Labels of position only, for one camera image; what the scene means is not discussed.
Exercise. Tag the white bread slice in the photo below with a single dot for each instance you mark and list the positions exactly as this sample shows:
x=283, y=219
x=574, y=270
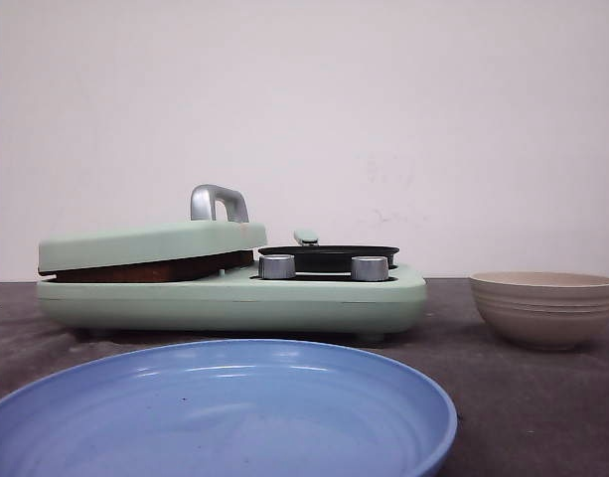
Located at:
x=173, y=270

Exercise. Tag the breakfast maker hinged lid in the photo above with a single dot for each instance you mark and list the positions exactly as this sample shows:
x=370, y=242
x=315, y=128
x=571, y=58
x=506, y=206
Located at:
x=218, y=223

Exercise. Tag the beige ribbed bowl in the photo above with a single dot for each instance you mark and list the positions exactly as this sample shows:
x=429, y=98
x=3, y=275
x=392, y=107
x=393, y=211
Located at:
x=542, y=310

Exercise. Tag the left silver control knob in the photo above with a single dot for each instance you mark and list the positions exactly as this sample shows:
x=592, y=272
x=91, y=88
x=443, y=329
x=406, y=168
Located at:
x=277, y=266

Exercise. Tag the mint green breakfast maker base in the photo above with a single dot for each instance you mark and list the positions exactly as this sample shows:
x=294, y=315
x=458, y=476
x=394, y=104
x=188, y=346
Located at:
x=239, y=301

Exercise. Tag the right silver control knob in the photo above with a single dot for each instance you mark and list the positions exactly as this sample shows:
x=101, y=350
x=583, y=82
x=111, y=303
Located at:
x=369, y=268

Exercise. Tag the black round frying pan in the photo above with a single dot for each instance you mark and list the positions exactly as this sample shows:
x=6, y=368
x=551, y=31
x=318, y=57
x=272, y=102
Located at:
x=311, y=256

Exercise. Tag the blue round plate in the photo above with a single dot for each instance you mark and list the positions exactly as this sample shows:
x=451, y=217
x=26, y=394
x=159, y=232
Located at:
x=230, y=408

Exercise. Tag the silver control knob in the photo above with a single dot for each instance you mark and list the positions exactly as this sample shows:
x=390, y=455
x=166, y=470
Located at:
x=277, y=266
x=369, y=268

